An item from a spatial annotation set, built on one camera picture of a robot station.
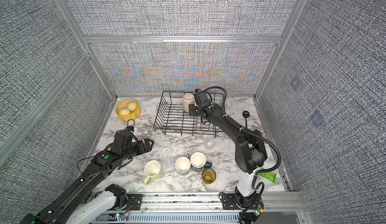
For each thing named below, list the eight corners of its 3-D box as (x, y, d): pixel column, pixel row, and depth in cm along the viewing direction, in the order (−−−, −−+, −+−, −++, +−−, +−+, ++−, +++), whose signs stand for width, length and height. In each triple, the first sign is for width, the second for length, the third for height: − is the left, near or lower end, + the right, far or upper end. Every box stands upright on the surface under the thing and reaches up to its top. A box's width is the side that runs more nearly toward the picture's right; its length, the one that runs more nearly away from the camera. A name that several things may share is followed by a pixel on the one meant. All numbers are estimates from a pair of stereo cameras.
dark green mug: (192, 175, 84) (192, 169, 75) (189, 161, 89) (189, 153, 80) (210, 172, 85) (212, 165, 76) (206, 158, 90) (208, 150, 81)
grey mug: (176, 177, 83) (174, 171, 75) (177, 161, 89) (175, 153, 81) (190, 177, 83) (190, 171, 75) (190, 161, 89) (190, 153, 81)
